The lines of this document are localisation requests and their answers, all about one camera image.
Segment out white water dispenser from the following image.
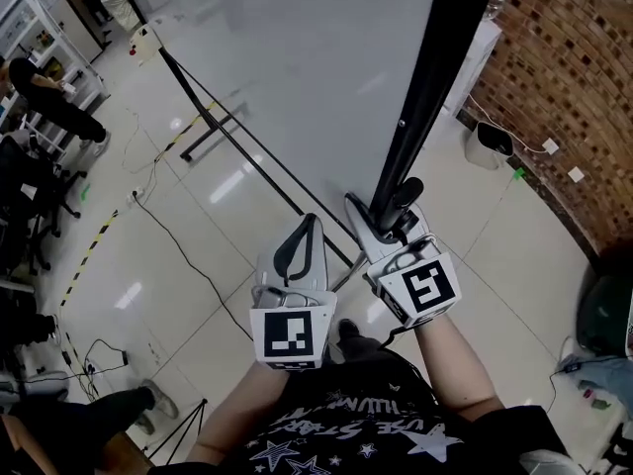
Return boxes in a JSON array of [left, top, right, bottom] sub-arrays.
[[442, 17, 503, 118]]

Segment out white trash bin black liner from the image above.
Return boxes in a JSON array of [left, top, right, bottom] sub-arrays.
[[463, 120, 515, 171]]

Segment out white whiteboard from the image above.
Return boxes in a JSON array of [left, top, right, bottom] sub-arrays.
[[116, 0, 500, 294]]

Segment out black tripod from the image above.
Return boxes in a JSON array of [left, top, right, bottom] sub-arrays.
[[145, 397, 209, 467]]

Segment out person's right forearm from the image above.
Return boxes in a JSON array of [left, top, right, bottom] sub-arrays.
[[413, 312, 505, 423]]

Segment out white shelf unit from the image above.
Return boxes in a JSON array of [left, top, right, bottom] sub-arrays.
[[0, 0, 110, 157]]

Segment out person's black star-print shirt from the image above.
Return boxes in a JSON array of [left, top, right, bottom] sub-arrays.
[[162, 348, 570, 475]]

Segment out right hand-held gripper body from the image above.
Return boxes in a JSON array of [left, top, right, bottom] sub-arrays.
[[365, 237, 462, 329]]

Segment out black office chair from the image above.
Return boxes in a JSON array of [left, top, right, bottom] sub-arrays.
[[0, 134, 88, 271]]

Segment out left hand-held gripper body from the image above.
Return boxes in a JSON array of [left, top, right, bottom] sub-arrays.
[[249, 285, 338, 371]]

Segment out white floor cable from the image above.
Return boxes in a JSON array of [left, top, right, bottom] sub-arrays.
[[121, 106, 159, 175]]

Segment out black floor cable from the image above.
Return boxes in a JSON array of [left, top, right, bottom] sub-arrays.
[[133, 195, 256, 340]]

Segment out person's black shoe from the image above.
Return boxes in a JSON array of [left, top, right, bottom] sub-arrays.
[[337, 318, 362, 345]]

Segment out black adapter cable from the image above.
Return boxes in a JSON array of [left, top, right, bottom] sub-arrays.
[[61, 336, 130, 395]]

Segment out thin black cable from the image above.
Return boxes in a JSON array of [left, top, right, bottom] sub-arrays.
[[548, 358, 585, 415]]

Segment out yellow black floor tape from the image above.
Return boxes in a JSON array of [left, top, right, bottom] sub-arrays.
[[155, 100, 219, 162], [58, 209, 120, 309]]

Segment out cream box with red button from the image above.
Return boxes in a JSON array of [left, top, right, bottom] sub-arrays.
[[128, 24, 162, 67]]

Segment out person's dark trousers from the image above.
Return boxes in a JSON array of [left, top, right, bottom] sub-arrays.
[[340, 333, 397, 365]]

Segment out dark green chair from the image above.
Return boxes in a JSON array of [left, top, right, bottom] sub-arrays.
[[578, 274, 632, 358]]

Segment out person's left forearm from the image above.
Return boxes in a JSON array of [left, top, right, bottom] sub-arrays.
[[185, 361, 288, 464]]

